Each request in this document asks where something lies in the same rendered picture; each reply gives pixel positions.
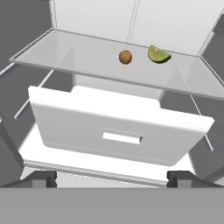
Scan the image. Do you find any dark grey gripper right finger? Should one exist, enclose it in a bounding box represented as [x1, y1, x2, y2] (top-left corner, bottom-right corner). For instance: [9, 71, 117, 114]
[166, 171, 224, 189]

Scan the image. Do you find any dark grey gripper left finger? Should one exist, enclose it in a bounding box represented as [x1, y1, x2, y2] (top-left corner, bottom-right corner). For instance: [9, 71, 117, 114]
[0, 171, 58, 189]

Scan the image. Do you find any green lemon wedge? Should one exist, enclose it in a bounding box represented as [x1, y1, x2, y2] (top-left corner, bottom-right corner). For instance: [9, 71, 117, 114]
[147, 44, 172, 65]

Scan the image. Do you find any glass fridge shelf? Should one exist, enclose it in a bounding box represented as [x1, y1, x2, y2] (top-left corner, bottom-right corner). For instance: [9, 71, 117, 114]
[8, 28, 224, 102]

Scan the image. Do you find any white fridge drawer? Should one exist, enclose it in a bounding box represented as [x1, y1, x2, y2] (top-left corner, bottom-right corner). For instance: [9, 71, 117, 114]
[27, 85, 216, 167]

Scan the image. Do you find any white fridge interior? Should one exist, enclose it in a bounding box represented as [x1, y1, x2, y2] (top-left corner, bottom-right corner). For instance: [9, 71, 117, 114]
[0, 0, 224, 189]

